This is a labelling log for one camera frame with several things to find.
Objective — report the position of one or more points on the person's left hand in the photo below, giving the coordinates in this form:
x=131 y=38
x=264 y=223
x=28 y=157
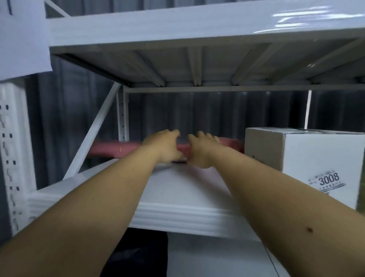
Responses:
x=162 y=145

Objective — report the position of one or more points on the person's right hand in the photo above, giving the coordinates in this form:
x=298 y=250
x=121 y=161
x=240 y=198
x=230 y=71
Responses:
x=203 y=151

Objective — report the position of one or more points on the person's left fingers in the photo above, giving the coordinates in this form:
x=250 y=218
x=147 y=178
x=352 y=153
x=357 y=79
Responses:
x=172 y=134

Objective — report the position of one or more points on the person's right fingers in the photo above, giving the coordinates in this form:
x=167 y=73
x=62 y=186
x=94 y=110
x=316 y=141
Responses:
x=204 y=136

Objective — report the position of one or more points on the pink box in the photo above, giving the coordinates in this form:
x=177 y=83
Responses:
x=114 y=149

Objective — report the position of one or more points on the person's right forearm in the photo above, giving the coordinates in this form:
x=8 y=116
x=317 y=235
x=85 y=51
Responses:
x=288 y=217

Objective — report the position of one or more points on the person's left forearm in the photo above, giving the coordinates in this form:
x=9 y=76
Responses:
x=85 y=217

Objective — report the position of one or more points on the white metal shelving rack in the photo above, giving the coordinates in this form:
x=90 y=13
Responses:
x=176 y=57

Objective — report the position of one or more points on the white cardboard box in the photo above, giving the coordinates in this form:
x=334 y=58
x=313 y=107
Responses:
x=313 y=162

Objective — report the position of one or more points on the white paper sheet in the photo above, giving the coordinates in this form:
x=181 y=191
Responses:
x=22 y=37

